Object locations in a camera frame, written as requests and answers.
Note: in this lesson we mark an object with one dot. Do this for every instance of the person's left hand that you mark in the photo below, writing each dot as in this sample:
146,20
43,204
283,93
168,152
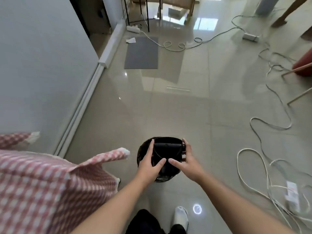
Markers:
146,168

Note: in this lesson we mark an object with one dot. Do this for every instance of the person's right hand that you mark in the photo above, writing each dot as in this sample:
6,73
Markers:
191,168

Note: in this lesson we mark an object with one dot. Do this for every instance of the black metal table legs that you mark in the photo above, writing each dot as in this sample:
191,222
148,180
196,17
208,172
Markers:
147,14

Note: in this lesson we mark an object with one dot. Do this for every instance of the person's left forearm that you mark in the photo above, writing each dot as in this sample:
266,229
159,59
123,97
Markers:
114,204

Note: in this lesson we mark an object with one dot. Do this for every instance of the crumpled white paper scrap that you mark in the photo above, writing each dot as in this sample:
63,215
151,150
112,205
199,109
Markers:
131,40

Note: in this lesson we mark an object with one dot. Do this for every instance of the person's right forearm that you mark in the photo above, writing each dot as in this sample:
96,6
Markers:
238,207

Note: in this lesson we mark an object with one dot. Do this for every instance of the grey cylindrical stand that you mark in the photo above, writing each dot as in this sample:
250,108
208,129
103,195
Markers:
265,5

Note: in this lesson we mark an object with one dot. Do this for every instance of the grey floor mat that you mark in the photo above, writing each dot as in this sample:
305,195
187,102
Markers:
141,53

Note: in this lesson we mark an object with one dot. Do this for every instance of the red chair with wooden legs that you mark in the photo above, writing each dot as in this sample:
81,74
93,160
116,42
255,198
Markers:
303,65

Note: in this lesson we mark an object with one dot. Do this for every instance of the black plastic bin liner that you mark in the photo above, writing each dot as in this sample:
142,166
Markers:
168,151

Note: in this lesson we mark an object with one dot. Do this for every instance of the cardboard box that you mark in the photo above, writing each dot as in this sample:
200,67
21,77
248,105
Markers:
177,10

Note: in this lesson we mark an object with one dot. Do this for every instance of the white power strip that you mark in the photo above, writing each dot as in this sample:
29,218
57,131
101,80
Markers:
133,28
250,37
292,196

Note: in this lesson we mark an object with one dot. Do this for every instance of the pink checkered tablecloth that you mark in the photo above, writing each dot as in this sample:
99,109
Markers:
43,187

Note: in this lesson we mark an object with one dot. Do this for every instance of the black round trash bin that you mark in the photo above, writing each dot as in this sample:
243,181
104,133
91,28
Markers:
143,148

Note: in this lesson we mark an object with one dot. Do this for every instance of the person's left thumb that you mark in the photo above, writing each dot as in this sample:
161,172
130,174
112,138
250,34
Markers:
161,164

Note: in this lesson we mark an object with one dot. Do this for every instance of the person's right thumb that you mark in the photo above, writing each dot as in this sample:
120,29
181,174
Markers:
176,163

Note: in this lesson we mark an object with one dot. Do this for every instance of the person's black trousers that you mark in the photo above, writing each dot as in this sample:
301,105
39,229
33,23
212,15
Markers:
146,222

